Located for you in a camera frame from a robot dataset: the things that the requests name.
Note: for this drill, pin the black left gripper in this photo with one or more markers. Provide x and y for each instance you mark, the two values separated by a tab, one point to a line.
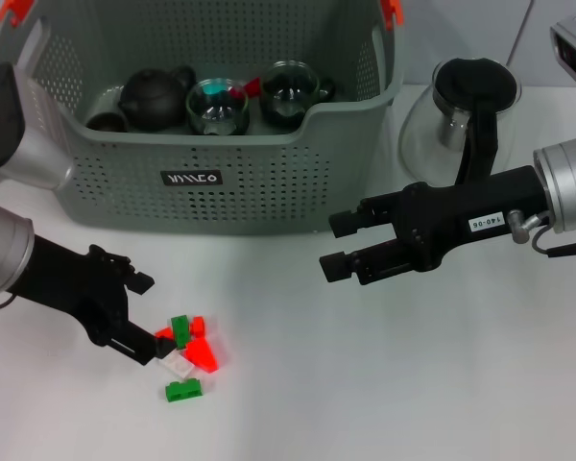
77	283

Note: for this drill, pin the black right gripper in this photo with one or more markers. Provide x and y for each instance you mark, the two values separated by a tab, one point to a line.
461	221

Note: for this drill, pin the small red toy brick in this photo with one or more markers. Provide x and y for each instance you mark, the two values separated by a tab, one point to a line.
164	332
198	327

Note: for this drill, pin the large red slope toy brick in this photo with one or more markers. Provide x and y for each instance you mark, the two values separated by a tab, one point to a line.
201	355

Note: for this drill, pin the green toy brick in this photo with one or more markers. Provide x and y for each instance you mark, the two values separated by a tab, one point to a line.
180	331
184	390

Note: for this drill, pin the glass teacup black sleeve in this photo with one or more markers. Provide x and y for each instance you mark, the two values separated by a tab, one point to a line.
216	115
288	96

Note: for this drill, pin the dark red curved toy brick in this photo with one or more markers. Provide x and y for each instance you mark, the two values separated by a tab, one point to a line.
252	88

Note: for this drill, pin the teal toy brick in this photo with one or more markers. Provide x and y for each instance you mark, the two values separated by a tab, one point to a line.
215	89

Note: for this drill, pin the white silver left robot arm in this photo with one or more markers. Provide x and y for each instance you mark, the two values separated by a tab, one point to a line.
19	144

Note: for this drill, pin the grey perforated plastic storage basket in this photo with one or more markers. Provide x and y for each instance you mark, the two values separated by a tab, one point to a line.
269	192

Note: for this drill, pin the dark clay small teacup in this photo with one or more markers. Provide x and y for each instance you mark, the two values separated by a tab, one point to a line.
106	122

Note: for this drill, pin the white flat toy plate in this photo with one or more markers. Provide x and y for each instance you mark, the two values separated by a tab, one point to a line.
180	367

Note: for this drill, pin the dark clay teapot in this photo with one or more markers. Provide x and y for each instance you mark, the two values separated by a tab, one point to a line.
153	101

